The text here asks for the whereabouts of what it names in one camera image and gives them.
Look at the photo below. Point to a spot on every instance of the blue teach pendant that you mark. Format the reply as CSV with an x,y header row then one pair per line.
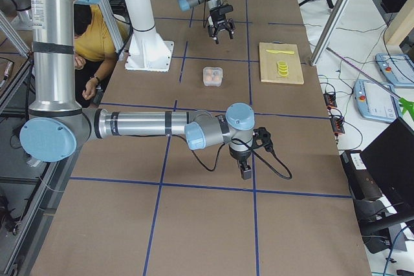
x,y
375,103
396,68

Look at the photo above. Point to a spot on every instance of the blue teach pendant far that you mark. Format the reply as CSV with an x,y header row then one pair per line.
x,y
396,68

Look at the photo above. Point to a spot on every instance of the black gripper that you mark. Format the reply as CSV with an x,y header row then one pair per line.
x,y
217,21
240,158

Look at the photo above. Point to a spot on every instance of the black computer box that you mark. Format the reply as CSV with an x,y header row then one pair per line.
x,y
360,180

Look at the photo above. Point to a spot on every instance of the aluminium frame post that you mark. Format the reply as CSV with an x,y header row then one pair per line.
x,y
329,28

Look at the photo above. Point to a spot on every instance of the black orange usb hub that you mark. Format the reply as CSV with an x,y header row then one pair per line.
x,y
336,118

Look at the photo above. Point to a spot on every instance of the bamboo cutting board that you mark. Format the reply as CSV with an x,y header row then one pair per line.
x,y
269,67

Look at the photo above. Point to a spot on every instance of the clear plastic egg box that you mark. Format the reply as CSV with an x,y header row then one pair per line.
x,y
216,71

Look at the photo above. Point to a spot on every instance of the person in yellow shirt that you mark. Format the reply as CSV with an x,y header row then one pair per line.
x,y
95,55

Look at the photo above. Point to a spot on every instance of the yellow plastic knife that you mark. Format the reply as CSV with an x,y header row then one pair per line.
x,y
280,51

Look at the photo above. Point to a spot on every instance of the black monitor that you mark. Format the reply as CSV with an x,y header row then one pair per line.
x,y
389,160

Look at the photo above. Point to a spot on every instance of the blue teach pendant near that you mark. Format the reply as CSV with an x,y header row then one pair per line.
x,y
375,103

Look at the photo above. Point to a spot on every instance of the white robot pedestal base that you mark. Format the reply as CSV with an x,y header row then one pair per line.
x,y
147,50

